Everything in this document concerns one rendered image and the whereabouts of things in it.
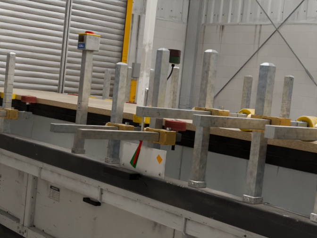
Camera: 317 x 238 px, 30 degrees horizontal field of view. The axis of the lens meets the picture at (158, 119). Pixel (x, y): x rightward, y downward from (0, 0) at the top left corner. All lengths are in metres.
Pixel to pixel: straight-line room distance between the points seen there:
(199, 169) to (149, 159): 0.25
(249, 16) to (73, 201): 8.97
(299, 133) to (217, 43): 10.72
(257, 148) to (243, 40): 9.90
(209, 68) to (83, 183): 0.89
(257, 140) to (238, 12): 10.12
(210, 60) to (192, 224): 0.56
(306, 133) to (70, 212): 1.85
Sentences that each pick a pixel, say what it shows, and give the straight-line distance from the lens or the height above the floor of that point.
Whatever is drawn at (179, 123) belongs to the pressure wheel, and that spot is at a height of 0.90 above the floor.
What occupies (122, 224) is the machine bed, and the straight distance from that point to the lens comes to 2.75.
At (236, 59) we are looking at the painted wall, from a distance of 11.73.
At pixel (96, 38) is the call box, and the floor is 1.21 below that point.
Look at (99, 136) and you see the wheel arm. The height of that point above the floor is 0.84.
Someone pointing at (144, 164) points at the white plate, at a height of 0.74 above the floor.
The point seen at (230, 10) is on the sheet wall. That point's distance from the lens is 12.07.
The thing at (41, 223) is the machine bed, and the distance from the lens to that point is 3.39.
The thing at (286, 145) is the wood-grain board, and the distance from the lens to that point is 1.95.
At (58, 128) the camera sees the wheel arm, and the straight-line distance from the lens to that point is 2.18.
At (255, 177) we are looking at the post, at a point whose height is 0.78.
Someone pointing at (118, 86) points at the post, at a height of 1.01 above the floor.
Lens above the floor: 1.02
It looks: 3 degrees down
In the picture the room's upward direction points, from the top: 6 degrees clockwise
